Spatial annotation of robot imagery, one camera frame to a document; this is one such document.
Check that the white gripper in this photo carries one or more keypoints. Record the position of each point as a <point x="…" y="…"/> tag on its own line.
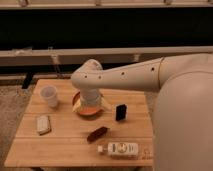
<point x="91" y="98"/>

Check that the dark red pepper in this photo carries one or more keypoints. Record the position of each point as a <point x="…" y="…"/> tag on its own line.
<point x="93" y="136"/>

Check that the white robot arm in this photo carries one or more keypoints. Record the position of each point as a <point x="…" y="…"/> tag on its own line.
<point x="183" y="113"/>

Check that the orange ceramic bowl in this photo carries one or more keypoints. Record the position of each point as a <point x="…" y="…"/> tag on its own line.
<point x="85" y="111"/>

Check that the small black box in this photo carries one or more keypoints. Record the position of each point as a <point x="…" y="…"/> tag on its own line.
<point x="121" y="111"/>

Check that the wooden table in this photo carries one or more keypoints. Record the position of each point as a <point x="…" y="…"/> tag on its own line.
<point x="66" y="144"/>

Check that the clear plastic cup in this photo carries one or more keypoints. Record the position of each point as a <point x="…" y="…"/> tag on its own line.
<point x="49" y="95"/>

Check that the white plastic bottle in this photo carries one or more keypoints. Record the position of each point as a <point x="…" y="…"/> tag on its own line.
<point x="116" y="149"/>

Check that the beige sponge block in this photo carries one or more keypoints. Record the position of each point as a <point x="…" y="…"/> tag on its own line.
<point x="43" y="125"/>

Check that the long grey bench rail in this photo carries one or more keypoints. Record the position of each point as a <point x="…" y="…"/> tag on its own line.
<point x="27" y="57"/>

